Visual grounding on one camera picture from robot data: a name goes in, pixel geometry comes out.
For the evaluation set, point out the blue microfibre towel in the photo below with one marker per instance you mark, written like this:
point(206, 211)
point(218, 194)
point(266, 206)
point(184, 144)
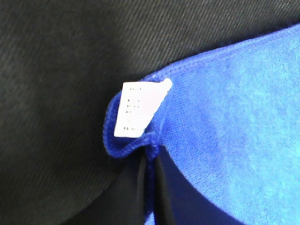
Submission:
point(229, 119)

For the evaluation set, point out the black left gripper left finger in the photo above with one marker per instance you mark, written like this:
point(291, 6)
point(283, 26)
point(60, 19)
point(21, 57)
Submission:
point(123, 203)

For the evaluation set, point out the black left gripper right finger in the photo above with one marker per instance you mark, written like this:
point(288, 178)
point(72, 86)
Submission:
point(177, 202)

